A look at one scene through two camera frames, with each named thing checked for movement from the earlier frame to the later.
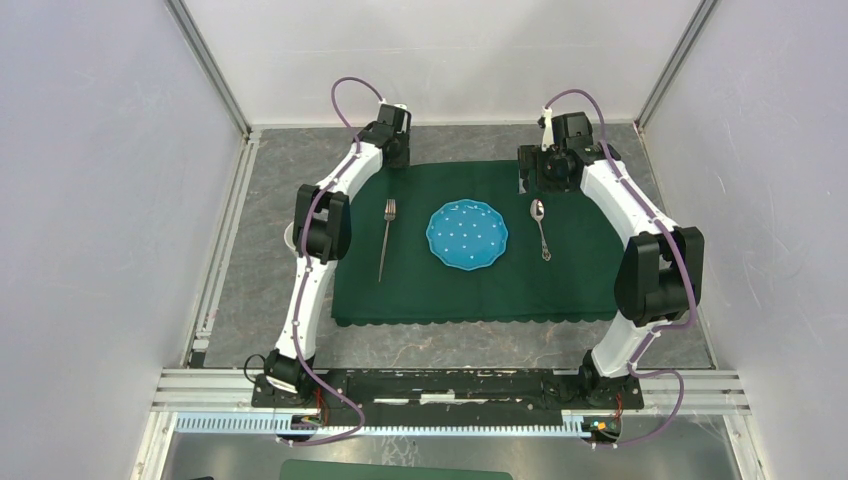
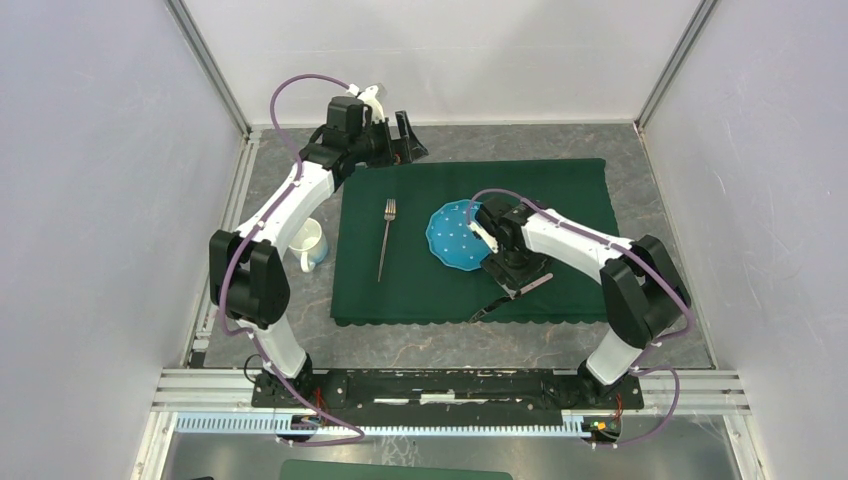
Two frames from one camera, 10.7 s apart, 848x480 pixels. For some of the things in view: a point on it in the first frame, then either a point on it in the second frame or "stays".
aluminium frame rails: [704, 391] stays
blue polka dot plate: [467, 234] stays
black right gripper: [532, 158] → [496, 265]
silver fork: [389, 214] stays
